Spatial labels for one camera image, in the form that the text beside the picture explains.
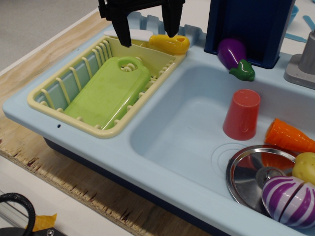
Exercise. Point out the silver metal pot lid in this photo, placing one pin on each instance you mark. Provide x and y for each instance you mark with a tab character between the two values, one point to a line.
250	168

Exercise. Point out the light blue toy sink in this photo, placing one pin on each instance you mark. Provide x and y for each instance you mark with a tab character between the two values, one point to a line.
174	150

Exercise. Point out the orange toy carrot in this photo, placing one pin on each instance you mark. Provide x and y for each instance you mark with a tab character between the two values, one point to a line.
288	137

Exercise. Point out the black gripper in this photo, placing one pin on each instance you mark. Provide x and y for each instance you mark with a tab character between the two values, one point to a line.
117	11

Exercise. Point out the black metal bracket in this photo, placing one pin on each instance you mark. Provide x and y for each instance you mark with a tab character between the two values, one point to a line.
13	231

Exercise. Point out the green plastic cutting board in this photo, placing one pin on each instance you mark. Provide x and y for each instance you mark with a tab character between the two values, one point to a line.
112	88

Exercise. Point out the yellow tape piece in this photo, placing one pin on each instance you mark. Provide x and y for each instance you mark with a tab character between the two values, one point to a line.
43	222

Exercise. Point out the wooden board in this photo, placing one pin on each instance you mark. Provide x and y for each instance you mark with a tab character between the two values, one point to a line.
86	203

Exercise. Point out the yellow handled white toy knife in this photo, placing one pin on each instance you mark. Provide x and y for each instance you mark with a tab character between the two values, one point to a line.
177	45

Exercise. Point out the grey toy faucet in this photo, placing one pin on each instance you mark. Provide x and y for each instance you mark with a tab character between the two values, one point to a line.
301	67

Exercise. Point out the yellow toy potato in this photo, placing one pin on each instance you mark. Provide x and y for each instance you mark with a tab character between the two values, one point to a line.
304	167

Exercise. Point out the red plastic cup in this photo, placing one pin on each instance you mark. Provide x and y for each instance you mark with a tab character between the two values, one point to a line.
241	119

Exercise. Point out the light blue toy cup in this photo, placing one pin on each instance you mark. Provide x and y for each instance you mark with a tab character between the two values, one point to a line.
294	12

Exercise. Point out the light blue toy utensil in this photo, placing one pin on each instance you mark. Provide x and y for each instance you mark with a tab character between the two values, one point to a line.
311	25

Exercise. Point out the purple white toy onion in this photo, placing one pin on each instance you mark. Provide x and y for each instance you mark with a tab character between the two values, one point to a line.
290	201

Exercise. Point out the purple toy eggplant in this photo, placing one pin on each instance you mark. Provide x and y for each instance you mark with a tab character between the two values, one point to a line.
232	54

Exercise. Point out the cream plastic dish rack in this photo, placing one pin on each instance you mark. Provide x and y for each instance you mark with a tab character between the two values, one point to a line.
55	94

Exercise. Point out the dark blue plastic box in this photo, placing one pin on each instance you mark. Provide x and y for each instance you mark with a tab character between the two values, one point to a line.
259	24

